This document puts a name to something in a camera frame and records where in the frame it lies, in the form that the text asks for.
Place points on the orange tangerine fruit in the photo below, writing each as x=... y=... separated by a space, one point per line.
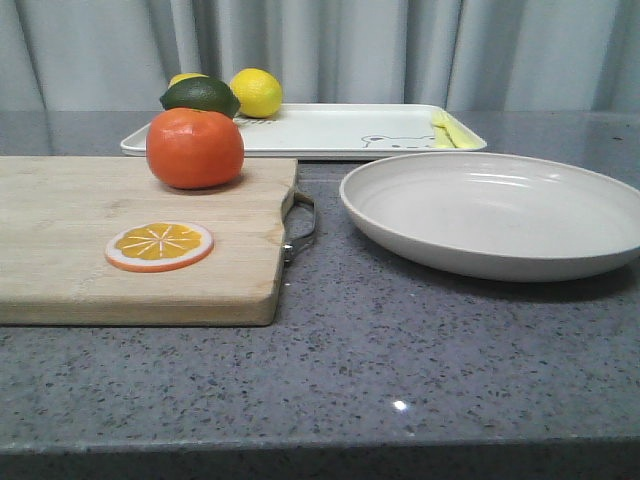
x=194 y=149

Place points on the white rectangular bear tray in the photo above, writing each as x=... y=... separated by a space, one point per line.
x=340 y=131

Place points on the orange slice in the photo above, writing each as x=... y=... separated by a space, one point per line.
x=159 y=247

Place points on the grey curtain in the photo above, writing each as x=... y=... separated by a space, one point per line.
x=462 y=55

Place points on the yellow plastic cutlery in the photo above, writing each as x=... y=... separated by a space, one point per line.
x=449 y=133

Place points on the beige round plate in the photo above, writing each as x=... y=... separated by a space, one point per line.
x=495 y=216

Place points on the metal cutting board handle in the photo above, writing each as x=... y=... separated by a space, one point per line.
x=300 y=226

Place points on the yellow lemon behind lime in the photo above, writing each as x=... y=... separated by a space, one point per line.
x=184 y=76

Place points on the wooden cutting board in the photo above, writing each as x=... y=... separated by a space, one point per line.
x=99 y=240

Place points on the yellow lemon right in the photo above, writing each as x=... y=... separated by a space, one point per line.
x=259 y=92

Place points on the green lime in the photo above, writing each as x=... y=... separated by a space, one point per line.
x=201 y=93

